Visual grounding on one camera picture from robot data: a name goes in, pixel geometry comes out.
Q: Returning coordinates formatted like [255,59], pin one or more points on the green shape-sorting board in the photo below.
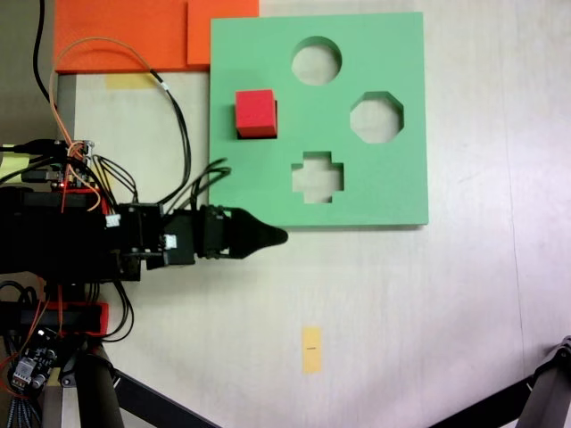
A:
[312,196]

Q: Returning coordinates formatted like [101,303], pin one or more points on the small black circuit board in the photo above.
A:
[33,363]

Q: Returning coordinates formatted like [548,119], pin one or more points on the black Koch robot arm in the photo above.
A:
[58,241]

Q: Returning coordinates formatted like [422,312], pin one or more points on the black tripod leg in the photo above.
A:
[102,392]
[542,397]

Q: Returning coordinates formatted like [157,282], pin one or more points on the large orange flat block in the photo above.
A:
[120,27]

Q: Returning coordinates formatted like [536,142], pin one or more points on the yellow sticky note pad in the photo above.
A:
[11,167]

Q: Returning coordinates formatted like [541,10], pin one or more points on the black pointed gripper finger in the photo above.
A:
[254,234]

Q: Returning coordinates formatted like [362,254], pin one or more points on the small yellow tape marker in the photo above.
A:
[311,350]

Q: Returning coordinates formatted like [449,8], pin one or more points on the small orange flat block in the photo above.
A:
[220,27]

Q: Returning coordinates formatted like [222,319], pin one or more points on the red square block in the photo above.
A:
[254,111]

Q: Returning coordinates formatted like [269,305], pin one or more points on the yellow tape strip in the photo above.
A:
[127,81]

